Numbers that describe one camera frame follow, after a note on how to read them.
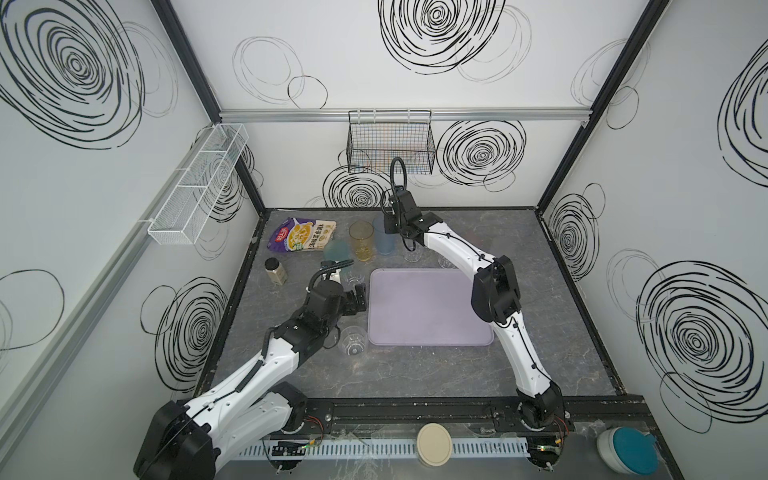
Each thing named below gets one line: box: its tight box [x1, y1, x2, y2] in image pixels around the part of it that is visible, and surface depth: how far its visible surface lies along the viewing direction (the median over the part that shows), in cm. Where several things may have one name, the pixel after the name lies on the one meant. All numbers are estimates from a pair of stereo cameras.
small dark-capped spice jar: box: [264, 257, 288, 286], surface depth 96 cm
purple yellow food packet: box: [267, 217, 337, 252], surface depth 113 cm
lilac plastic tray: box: [368, 268, 495, 346], surface depth 93 cm
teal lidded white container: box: [596, 427, 659, 477], surface depth 65 cm
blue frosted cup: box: [372, 217, 397, 256], surface depth 107 cm
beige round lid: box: [416, 422, 453, 467], surface depth 66 cm
